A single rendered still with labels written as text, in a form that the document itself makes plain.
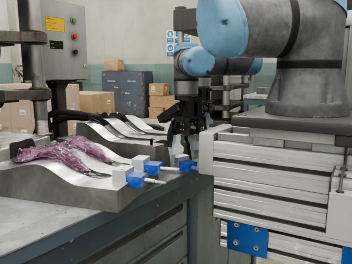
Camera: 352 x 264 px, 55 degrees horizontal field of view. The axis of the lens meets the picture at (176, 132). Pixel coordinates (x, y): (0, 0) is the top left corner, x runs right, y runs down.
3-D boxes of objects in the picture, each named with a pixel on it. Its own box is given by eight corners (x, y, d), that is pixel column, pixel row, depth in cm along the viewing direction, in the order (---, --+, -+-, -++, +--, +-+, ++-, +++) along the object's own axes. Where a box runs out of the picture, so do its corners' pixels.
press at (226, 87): (253, 131, 630) (257, 17, 593) (229, 148, 493) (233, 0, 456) (206, 128, 670) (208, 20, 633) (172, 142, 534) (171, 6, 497)
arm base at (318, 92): (350, 111, 68) (354, 61, 66) (345, 120, 55) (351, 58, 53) (274, 107, 75) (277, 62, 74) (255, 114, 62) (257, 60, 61)
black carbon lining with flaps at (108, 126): (176, 140, 123) (176, 114, 122) (148, 147, 110) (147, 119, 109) (109, 130, 143) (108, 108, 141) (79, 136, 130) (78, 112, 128)
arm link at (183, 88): (168, 80, 101) (187, 80, 106) (168, 96, 102) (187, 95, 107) (185, 81, 96) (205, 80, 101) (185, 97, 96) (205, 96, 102)
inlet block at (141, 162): (182, 177, 93) (182, 158, 92) (176, 182, 89) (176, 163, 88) (139, 172, 97) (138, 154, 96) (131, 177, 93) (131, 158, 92)
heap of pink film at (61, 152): (117, 160, 100) (117, 133, 98) (84, 177, 83) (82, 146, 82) (45, 153, 108) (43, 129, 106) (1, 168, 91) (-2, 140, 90)
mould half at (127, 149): (198, 157, 126) (199, 121, 124) (155, 174, 105) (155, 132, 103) (105, 141, 154) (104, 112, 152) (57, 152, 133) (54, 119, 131)
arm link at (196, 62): (229, 45, 86) (215, 48, 96) (186, 44, 83) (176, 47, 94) (228, 76, 87) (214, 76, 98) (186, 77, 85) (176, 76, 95)
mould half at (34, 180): (158, 178, 101) (158, 143, 99) (118, 213, 76) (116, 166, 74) (23, 164, 116) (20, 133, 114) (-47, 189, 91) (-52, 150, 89)
